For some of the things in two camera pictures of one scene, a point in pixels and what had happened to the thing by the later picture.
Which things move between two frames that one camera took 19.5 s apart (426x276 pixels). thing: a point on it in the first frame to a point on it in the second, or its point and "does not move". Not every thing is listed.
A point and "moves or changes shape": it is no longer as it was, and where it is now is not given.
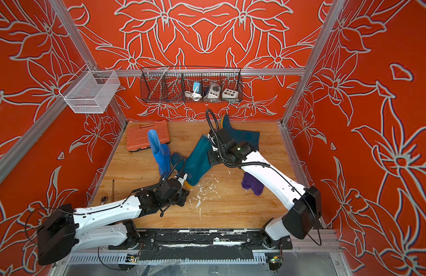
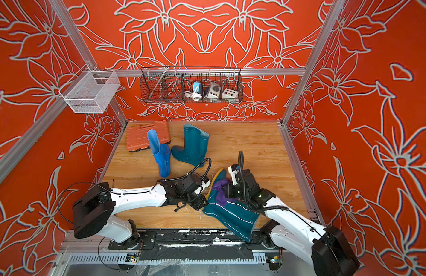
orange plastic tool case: [137, 137] does not move
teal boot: [252, 137] to [236, 215]
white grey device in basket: [214, 91] does not move
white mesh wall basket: [90, 91] does not move
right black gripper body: [218, 157] to [237, 191]
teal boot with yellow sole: [196, 162] moves or changes shape
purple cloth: [249, 181] moves or changes shape
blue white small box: [196, 85] does not move
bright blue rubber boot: [162, 152] does not move
